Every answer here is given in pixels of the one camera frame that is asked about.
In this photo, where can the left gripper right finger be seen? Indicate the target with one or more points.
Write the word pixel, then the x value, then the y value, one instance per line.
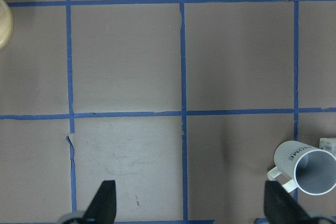
pixel 280 207

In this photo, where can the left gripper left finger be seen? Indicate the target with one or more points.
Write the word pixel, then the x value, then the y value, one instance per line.
pixel 102 208

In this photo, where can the white mug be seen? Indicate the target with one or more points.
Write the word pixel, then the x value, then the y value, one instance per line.
pixel 307 168

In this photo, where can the blue Pascal milk carton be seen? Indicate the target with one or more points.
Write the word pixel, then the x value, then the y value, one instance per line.
pixel 328 144

